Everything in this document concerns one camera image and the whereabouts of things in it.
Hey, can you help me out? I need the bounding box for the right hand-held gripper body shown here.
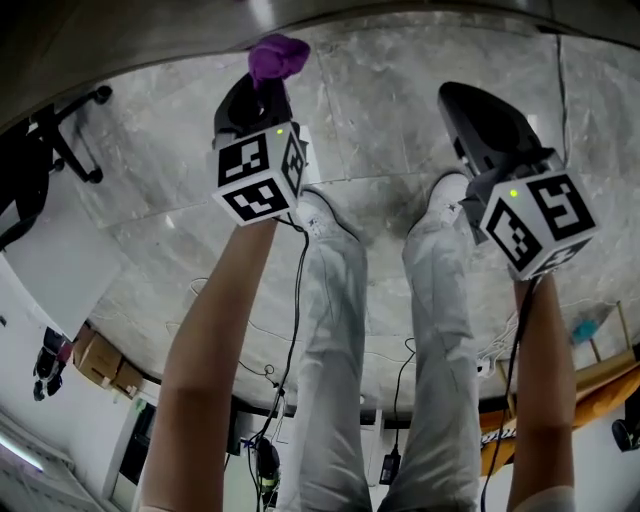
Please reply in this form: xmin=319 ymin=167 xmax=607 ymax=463
xmin=459 ymin=147 xmax=601 ymax=282

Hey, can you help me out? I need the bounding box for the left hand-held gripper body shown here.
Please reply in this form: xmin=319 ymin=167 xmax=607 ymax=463
xmin=210 ymin=121 xmax=309 ymax=228

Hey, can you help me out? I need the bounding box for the purple cloth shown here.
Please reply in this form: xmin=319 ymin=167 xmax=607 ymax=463
xmin=247 ymin=33 xmax=312 ymax=92

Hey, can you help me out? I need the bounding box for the person's left forearm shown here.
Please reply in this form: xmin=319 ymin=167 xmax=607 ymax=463
xmin=137 ymin=218 xmax=280 ymax=512

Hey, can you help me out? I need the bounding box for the person's right forearm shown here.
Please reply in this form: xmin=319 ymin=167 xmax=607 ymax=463
xmin=504 ymin=272 xmax=577 ymax=507

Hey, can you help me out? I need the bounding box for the person's right white shoe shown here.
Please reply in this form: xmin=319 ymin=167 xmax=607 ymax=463
xmin=407 ymin=172 xmax=471 ymax=227

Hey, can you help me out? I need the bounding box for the person's white shoe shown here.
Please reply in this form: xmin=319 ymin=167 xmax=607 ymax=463
xmin=294 ymin=187 xmax=362 ymax=242
xmin=407 ymin=172 xmax=471 ymax=227

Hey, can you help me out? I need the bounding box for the person's left white shoe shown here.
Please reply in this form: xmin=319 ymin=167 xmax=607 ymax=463
xmin=294 ymin=187 xmax=362 ymax=242

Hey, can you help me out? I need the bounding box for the teal small object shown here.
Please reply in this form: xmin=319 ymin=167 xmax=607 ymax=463
xmin=572 ymin=321 xmax=599 ymax=346

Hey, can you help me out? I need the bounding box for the person's right leg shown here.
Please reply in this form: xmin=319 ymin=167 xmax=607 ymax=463
xmin=378 ymin=209 xmax=482 ymax=512

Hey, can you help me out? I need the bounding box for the person's leg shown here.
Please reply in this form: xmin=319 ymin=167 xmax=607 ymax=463
xmin=276 ymin=224 xmax=374 ymax=512
xmin=378 ymin=209 xmax=482 ymax=512

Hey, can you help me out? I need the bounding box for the person's left leg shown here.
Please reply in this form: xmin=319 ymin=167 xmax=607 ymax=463
xmin=276 ymin=224 xmax=374 ymax=512

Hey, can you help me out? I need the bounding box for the white bathtub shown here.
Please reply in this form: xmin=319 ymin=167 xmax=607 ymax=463
xmin=0 ymin=169 xmax=124 ymax=341

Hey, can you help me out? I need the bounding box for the black office chair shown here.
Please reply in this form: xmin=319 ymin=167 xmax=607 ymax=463
xmin=0 ymin=84 xmax=114 ymax=251

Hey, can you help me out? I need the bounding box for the cardboard box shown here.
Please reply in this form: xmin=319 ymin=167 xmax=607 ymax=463
xmin=111 ymin=359 xmax=147 ymax=400
xmin=72 ymin=331 xmax=124 ymax=389

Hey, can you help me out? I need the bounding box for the person's white shirt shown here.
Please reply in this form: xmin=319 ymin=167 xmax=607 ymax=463
xmin=504 ymin=484 xmax=576 ymax=512

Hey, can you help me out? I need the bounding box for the long ceiling light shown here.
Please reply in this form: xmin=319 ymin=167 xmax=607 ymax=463
xmin=0 ymin=433 xmax=46 ymax=472

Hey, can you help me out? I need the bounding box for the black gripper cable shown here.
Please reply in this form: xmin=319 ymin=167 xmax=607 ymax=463
xmin=478 ymin=277 xmax=545 ymax=512
xmin=248 ymin=213 xmax=311 ymax=512

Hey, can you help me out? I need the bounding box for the black camera equipment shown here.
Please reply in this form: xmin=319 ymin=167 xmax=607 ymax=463
xmin=611 ymin=399 xmax=640 ymax=454

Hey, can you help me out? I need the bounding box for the black power adapter cable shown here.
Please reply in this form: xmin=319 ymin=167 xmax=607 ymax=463
xmin=378 ymin=337 xmax=417 ymax=486

